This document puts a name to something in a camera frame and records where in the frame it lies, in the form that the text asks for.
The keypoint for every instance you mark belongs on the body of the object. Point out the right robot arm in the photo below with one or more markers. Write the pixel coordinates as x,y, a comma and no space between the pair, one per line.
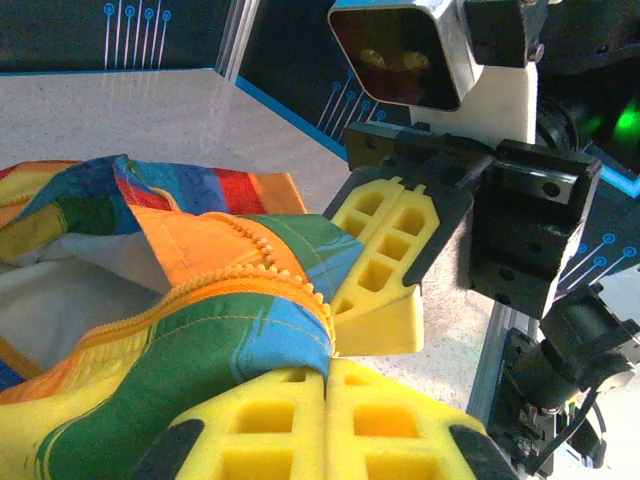
580,345

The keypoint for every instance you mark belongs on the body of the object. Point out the rainbow striped zip jacket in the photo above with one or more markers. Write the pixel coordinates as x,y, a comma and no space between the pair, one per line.
200,325

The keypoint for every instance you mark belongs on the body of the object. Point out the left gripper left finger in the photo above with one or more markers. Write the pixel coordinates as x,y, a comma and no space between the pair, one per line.
260,425

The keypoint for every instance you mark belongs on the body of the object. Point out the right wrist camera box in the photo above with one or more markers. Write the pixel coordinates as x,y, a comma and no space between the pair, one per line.
400,55

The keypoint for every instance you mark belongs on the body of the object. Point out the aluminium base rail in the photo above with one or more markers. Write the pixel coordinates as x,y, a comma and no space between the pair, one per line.
500,345

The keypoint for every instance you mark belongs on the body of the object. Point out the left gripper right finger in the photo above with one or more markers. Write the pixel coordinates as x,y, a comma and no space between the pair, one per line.
390,425

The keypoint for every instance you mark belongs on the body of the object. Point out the right aluminium frame post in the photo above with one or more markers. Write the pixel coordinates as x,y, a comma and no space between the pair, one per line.
240,35

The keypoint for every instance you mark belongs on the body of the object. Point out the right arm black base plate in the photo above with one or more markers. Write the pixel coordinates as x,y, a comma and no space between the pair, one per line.
522,415

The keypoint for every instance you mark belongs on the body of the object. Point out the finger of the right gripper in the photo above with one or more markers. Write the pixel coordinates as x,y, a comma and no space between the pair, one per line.
367,205
395,280

